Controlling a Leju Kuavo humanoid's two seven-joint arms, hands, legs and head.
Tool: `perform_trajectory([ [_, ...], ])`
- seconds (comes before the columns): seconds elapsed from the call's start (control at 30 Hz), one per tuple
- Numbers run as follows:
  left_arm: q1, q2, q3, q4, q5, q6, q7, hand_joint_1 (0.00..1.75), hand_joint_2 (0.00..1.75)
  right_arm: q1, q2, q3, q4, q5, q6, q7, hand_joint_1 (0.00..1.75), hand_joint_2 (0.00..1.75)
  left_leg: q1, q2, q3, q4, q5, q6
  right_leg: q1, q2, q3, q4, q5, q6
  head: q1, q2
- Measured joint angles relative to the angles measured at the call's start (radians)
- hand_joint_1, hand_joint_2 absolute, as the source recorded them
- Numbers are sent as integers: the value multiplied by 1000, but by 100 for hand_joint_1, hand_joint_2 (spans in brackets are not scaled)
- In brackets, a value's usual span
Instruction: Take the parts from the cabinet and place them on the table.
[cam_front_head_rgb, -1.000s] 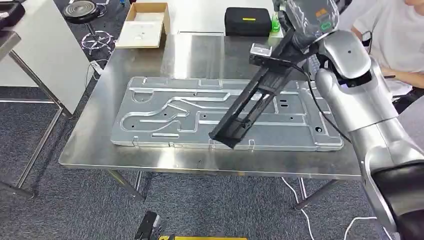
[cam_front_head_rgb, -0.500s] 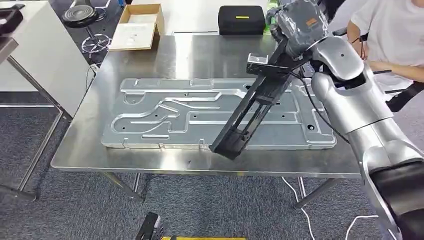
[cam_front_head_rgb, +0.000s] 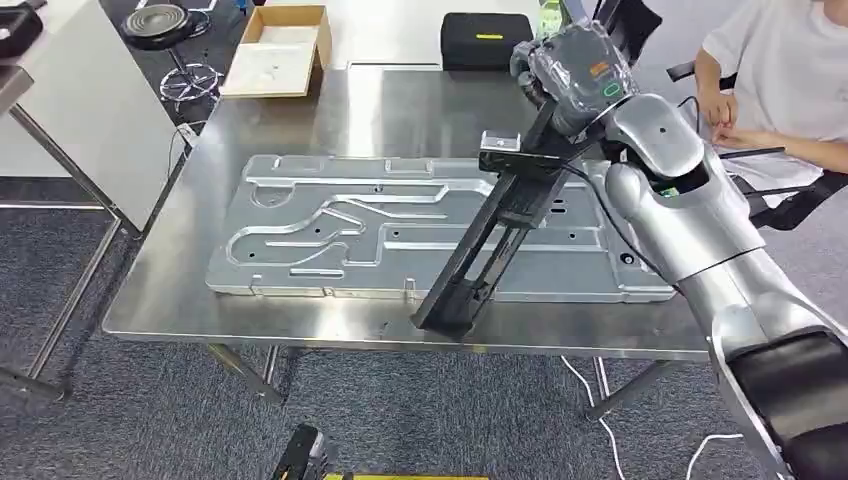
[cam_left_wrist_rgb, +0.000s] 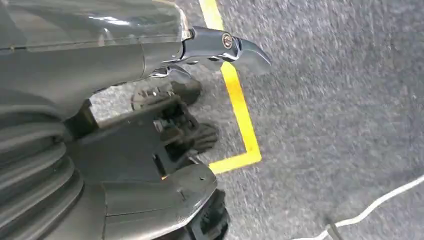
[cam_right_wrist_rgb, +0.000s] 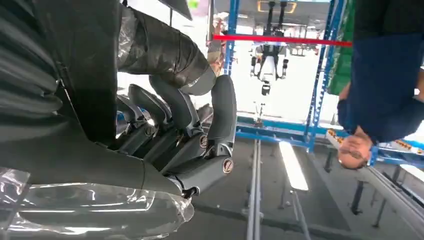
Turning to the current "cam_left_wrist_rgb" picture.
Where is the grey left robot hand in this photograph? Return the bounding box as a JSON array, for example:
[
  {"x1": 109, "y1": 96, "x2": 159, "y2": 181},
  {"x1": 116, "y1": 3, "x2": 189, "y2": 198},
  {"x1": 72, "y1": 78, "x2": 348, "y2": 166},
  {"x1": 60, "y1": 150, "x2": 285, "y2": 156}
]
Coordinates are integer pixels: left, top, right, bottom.
[{"x1": 0, "y1": 0, "x2": 273, "y2": 240}]

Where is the black robot leg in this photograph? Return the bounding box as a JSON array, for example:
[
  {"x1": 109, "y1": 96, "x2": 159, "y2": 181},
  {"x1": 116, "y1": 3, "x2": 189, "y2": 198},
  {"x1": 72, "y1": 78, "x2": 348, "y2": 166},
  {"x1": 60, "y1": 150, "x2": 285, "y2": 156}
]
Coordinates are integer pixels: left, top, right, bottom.
[{"x1": 66, "y1": 94, "x2": 220, "y2": 186}]

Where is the black robot foot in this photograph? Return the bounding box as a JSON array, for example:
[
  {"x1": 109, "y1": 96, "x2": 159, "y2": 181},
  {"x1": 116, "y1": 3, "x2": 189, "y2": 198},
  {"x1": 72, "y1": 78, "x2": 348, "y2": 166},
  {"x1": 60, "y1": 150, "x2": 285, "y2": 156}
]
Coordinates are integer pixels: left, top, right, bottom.
[{"x1": 130, "y1": 77, "x2": 204, "y2": 112}]

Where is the yellow floor tape square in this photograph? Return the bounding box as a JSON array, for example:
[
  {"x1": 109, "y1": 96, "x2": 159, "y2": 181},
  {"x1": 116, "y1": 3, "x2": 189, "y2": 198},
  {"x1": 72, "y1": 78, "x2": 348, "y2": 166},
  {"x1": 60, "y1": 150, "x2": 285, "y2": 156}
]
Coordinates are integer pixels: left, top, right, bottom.
[{"x1": 198, "y1": 0, "x2": 263, "y2": 176}]

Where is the dark grey carpet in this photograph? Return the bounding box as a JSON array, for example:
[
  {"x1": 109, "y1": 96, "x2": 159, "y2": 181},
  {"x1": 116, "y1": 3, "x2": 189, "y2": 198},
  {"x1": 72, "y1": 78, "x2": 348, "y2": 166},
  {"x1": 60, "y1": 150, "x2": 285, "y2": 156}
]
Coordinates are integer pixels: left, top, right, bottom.
[{"x1": 89, "y1": 0, "x2": 424, "y2": 240}]

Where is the white floor cable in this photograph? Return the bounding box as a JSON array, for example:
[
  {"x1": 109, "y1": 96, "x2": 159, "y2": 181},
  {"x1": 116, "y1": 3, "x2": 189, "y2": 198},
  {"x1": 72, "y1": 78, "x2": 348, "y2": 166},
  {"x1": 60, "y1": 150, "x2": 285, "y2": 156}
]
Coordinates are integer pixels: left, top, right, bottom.
[{"x1": 291, "y1": 174, "x2": 424, "y2": 240}]

